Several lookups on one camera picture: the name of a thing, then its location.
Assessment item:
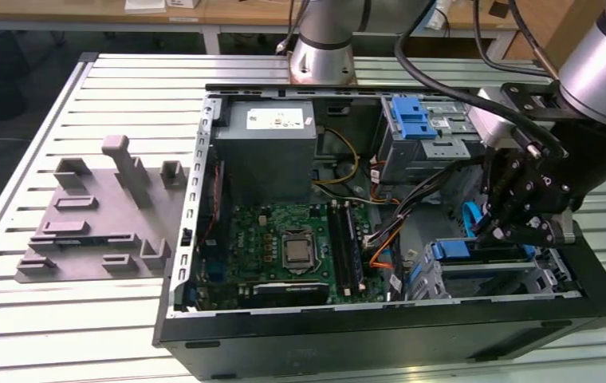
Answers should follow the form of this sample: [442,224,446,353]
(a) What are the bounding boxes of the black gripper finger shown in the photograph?
[493,212,558,247]
[474,148,526,245]

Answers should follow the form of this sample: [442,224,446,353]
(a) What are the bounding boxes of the blue data wire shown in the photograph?
[461,200,488,243]

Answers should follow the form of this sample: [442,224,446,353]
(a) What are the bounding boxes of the metal optical drive cage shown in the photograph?
[376,94,500,185]

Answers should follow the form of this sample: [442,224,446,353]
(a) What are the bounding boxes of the blue plastic drive latch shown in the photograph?
[390,97,441,141]

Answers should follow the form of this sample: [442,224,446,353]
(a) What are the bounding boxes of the installed RAM stick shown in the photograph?
[342,202,366,292]

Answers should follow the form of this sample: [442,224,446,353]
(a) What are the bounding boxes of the black RAM slot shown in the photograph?
[326,200,350,297]

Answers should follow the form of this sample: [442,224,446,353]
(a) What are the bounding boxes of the brown wooden cabinet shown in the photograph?
[504,0,606,73]

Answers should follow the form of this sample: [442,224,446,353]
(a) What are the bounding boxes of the silver CPU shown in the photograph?
[284,240,309,261]

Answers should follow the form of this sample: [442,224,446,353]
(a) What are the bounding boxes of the clear plastic bag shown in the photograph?
[429,7,450,31]

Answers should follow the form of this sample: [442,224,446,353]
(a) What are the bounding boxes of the CPU socket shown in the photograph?
[278,227,318,277]

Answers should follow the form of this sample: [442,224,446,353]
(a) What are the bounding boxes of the grey power supply unit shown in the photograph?
[212,99,318,204]

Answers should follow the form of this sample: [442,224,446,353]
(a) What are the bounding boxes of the green motherboard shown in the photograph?
[196,201,393,311]

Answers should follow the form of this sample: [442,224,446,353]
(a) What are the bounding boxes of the black open PC case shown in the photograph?
[152,82,606,381]

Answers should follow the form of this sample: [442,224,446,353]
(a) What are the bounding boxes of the black graphics card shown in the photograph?
[237,280,332,309]

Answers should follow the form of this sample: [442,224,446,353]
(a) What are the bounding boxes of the wooden workbench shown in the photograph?
[0,0,528,61]

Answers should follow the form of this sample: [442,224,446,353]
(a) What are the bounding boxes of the grey parts rack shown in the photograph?
[13,134,192,285]

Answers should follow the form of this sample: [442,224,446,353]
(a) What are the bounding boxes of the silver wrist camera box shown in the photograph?
[465,87,528,148]

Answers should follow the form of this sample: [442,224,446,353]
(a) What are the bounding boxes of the black wire bundle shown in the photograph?
[364,157,488,251]

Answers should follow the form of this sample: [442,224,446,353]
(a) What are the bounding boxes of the black camera bracket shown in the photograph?
[498,81,568,120]

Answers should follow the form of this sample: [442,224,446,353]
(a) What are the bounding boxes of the yellow power wires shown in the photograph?
[312,126,361,187]

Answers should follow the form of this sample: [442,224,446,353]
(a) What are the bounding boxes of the orange wires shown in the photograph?
[368,247,396,273]

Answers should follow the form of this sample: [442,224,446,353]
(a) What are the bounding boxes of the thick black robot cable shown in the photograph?
[393,0,570,159]

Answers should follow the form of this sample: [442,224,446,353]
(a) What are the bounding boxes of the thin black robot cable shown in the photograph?
[472,0,560,79]

